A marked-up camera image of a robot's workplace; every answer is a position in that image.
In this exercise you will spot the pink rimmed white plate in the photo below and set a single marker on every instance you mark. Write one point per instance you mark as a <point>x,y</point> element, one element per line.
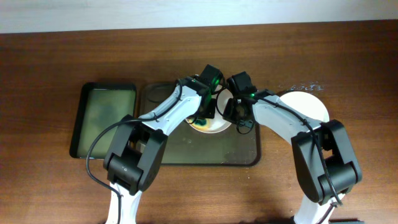
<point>218,124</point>

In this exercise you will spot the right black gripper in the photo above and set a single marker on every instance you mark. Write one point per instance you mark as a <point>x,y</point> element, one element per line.
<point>228,114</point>

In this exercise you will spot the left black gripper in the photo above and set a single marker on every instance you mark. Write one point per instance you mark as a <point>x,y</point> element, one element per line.
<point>210,114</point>

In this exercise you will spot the white plate yellow stain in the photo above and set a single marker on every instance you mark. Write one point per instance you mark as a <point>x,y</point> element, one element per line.
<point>306,104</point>

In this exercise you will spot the small green tray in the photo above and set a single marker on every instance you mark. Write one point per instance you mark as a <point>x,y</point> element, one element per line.
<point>100,105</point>

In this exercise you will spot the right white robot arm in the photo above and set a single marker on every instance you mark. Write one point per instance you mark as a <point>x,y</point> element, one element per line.
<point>325,163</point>

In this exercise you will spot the large dark brown tray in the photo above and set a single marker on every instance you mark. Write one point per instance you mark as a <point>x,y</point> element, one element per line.
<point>226,146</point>

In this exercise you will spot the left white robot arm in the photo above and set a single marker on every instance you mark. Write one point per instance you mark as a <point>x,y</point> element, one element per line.
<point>137,148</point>

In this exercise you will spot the green and yellow sponge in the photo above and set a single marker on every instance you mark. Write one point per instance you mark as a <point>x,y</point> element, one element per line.
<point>202,124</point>

